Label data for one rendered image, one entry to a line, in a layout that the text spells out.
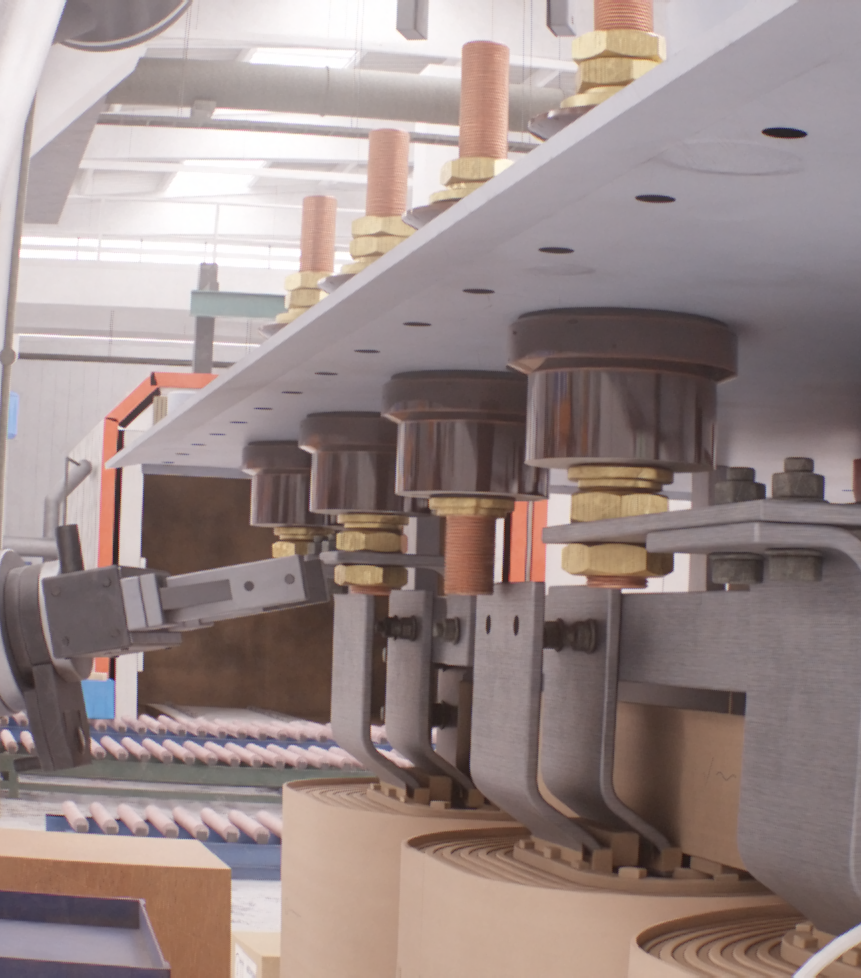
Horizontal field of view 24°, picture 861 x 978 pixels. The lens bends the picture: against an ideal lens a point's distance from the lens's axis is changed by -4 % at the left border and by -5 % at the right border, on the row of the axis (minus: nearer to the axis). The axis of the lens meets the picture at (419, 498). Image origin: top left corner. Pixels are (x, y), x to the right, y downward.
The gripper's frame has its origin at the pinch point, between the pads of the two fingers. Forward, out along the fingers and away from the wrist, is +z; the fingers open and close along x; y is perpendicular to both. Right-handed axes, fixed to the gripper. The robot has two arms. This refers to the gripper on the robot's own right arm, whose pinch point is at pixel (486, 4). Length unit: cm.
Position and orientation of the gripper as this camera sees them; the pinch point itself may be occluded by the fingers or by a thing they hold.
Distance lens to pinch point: 130.3
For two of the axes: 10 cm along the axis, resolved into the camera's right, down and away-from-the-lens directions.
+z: -0.4, 10.0, -0.6
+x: -9.6, -0.2, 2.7
